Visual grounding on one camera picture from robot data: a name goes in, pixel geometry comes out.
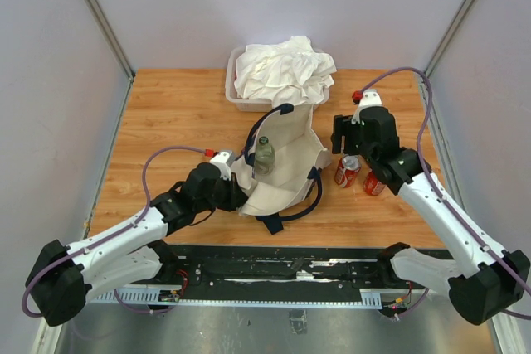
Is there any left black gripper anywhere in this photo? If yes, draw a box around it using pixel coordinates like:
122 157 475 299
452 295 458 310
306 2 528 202
196 171 248 213

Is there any red soda can front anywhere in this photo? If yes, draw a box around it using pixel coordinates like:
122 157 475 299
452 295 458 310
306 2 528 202
334 155 361 188

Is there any red soda can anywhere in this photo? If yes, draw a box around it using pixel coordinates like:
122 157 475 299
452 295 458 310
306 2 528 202
363 170 386 196
334 155 361 188

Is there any red soda can back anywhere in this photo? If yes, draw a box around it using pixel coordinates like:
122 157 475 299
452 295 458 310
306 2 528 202
363 170 386 196

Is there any beige canvas tote bag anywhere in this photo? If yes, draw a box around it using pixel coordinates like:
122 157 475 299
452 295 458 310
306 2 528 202
231 104 332 235

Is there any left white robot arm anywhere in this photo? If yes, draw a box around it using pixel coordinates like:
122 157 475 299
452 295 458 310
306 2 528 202
22 162 248 327

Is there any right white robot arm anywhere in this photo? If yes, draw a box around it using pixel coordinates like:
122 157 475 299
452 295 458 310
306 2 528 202
331 106 530 325

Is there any clear glass bottle left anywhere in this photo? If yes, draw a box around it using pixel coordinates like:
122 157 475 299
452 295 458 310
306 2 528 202
254 136 275 176

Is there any white crumpled cloth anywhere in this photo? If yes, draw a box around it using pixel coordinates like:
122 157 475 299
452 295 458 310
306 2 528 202
233 35 338 104

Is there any clear plastic bin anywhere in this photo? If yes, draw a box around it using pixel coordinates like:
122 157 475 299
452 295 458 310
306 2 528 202
225 46 333 113

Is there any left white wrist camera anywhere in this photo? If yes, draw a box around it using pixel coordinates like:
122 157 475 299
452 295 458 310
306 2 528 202
209 150 236 181

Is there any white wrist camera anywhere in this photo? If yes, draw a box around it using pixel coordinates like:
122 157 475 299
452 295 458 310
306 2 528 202
209 150 236 181
351 89 382 124

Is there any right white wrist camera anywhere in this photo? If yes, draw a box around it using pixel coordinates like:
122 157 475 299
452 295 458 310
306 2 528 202
351 89 382 124

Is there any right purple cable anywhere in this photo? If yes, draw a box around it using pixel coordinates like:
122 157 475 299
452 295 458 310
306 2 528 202
360 66 531 321

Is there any purple cable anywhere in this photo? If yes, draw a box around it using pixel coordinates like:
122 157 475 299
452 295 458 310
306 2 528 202
21 145 208 318
360 66 531 321

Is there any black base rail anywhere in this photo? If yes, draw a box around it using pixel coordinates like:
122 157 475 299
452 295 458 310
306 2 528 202
82 241 428 305

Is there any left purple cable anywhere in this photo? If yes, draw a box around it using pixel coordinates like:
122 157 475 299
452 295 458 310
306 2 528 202
21 145 208 318

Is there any right aluminium frame post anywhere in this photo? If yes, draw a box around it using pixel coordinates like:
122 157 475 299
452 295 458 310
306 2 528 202
424 0 477 77

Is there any aluminium frame post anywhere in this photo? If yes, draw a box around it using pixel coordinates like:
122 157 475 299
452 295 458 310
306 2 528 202
61 0 136 81
424 0 477 77

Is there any left aluminium frame post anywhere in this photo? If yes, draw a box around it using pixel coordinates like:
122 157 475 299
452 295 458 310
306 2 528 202
61 0 136 81

